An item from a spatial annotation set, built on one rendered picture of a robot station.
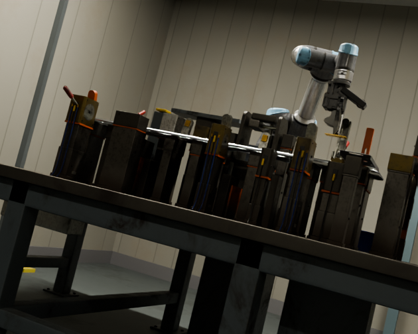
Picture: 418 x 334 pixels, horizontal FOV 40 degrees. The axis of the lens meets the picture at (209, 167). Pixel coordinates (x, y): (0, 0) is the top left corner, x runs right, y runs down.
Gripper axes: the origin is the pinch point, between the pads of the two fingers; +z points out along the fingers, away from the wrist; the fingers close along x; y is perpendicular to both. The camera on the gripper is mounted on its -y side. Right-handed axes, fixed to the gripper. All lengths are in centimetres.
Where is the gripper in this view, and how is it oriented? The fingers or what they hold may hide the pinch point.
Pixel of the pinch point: (336, 131)
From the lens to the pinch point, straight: 232.6
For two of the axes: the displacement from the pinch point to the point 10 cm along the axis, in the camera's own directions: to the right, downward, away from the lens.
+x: -3.7, -1.6, -9.2
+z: -2.2, 9.7, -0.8
